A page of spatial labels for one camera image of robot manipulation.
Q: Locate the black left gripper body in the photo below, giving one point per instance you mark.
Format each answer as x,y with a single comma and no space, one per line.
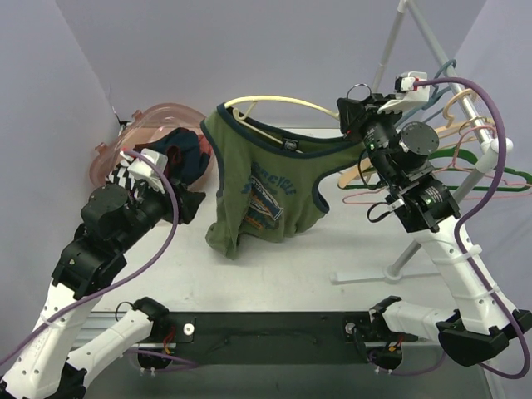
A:
179,199

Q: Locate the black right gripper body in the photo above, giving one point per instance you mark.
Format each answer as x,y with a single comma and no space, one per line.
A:
354,115

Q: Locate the navy blue garment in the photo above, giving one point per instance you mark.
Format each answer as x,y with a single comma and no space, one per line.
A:
188,154

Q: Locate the black white striped tank top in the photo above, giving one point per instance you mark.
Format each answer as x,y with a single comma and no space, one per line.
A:
121,176

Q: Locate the beige wooden hanger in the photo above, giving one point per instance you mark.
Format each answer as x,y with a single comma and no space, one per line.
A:
403,164

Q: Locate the olive green garment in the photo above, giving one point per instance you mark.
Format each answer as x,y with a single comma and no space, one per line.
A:
268,179

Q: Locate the cream plastic hanger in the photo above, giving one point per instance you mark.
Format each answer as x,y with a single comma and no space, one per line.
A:
294,108

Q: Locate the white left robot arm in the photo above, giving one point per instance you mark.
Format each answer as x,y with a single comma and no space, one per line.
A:
113,220

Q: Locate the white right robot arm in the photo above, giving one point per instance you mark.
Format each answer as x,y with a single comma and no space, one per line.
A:
484,321

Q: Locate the pink translucent plastic basket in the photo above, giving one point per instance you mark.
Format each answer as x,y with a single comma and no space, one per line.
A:
149,126

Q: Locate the metal clothes rack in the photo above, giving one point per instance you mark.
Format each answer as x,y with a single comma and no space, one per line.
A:
400,269

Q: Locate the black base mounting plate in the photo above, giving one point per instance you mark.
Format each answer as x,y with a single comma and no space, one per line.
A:
263,338

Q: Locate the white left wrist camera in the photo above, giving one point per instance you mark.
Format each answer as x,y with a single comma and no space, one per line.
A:
139,170

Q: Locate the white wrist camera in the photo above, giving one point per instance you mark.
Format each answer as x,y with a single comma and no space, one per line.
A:
406,95
139,170

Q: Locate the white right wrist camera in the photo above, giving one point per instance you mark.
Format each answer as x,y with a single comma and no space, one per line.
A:
406,95

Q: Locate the aluminium frame rail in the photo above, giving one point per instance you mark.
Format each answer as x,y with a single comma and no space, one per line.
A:
95,325

